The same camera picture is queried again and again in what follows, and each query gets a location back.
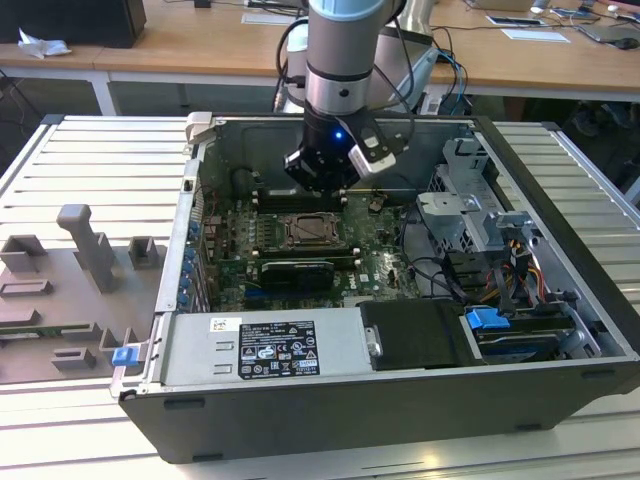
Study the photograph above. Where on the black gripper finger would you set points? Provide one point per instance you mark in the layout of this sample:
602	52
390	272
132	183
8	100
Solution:
302	170
342	175

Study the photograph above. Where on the silver CPU with green edge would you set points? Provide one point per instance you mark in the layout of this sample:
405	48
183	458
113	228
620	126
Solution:
315	231

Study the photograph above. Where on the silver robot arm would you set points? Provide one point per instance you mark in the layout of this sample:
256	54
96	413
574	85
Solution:
340	50

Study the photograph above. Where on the black RAM slot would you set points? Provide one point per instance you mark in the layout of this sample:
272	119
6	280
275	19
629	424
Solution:
305	249
277	197
300	203
300	209
345	258
277	192

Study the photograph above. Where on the CPU socket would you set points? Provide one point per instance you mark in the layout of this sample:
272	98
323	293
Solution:
289	244

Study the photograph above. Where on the blue slot clip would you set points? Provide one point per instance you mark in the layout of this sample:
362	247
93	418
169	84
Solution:
183	300
194	231
189	261
186	285

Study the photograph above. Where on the blue expansion slot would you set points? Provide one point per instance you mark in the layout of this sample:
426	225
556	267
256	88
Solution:
262	294

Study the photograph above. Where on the round coin battery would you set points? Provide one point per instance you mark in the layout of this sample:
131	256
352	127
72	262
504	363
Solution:
376	203

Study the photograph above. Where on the black cylinder part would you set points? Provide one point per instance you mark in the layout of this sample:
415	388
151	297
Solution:
243	181

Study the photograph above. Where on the green motherboard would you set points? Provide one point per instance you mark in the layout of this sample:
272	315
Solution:
380	270

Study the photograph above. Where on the black graphics card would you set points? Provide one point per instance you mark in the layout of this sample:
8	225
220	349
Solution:
300	275

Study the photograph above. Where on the light grey case latch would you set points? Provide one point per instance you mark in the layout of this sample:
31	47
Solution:
197	127

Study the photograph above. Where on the silver perforated drive cage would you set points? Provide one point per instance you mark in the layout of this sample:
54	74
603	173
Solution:
450	220

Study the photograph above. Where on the wooden desk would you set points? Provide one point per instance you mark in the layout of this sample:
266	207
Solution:
200	45

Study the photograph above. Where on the black plastic shroud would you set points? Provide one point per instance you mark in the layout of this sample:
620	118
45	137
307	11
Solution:
415	335

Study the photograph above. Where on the hard disk in blue carrier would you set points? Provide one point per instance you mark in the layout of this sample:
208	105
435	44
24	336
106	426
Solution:
487	319

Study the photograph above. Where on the silver power supply with label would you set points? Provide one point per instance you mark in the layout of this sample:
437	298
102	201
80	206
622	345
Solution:
200	350

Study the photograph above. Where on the dark framed tablet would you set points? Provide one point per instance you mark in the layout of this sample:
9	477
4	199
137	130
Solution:
515	20

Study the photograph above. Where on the white paper sheet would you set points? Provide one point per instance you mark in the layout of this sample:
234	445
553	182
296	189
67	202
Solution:
535	35

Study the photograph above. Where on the white computer mouse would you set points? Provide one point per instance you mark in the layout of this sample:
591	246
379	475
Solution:
538	9

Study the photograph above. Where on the black silver PC case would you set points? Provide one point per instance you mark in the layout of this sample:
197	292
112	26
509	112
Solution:
350	425

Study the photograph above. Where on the blue plastic latch tab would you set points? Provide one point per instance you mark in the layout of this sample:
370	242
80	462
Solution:
124	357

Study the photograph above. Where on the black box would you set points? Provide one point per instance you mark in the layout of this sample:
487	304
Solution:
75	20

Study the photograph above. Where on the grey parts rack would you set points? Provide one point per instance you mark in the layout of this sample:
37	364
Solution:
60	300

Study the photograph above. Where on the crumpled white paper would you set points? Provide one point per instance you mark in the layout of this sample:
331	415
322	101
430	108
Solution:
42	47

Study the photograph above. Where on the grey laptop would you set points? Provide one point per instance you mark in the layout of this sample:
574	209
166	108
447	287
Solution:
610	32

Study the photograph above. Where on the black computer mouse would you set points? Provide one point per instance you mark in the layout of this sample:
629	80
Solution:
625	44

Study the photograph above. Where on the green RAM stick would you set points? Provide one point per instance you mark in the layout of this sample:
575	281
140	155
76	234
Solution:
30	332

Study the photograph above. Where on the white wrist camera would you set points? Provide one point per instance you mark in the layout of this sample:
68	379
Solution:
372	157

